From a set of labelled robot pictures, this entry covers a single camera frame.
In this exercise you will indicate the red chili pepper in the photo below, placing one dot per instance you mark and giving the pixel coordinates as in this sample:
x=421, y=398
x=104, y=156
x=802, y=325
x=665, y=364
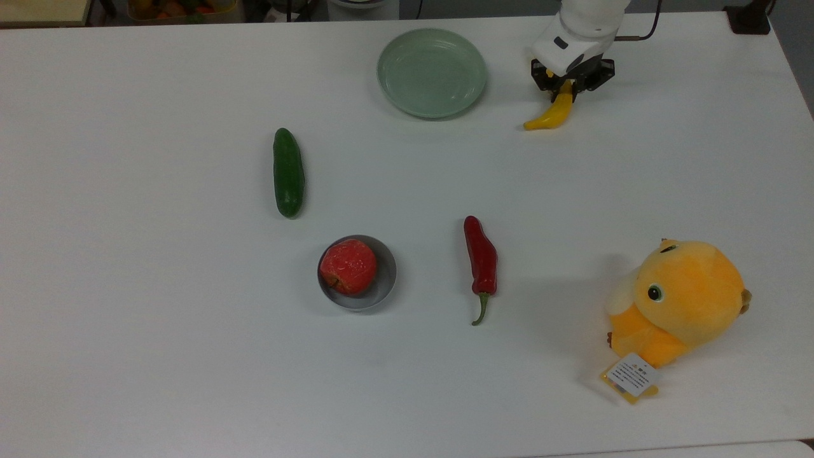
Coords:
x=481, y=254

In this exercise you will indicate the beige board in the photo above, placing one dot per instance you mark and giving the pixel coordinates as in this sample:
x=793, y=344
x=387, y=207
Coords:
x=41, y=11

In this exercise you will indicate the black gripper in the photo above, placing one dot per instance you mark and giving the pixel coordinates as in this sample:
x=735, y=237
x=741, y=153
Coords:
x=582, y=71

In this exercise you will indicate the orange plush dinosaur toy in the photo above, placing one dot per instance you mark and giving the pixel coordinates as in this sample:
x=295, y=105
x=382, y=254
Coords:
x=687, y=299

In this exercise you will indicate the pale green plastic plate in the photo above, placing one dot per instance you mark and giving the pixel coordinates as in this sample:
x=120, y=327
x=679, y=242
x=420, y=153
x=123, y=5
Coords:
x=432, y=73

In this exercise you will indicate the red apple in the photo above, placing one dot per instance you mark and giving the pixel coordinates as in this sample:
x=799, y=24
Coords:
x=348, y=267

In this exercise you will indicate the yellow banana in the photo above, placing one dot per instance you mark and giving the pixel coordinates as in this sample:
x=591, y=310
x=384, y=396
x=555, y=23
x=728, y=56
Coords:
x=554, y=114

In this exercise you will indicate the green cucumber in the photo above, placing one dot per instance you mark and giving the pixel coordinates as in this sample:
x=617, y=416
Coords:
x=288, y=172

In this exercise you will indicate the small metal bowl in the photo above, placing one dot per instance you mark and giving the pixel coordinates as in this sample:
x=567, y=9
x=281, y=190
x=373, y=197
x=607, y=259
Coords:
x=385, y=286

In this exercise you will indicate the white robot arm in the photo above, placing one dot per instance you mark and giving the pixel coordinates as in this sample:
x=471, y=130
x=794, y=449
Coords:
x=582, y=28

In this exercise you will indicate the black table clamp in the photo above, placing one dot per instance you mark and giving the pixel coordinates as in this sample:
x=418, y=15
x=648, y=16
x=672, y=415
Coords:
x=750, y=19

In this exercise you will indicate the basket with fruit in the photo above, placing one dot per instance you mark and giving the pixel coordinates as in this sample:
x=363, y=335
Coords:
x=181, y=9

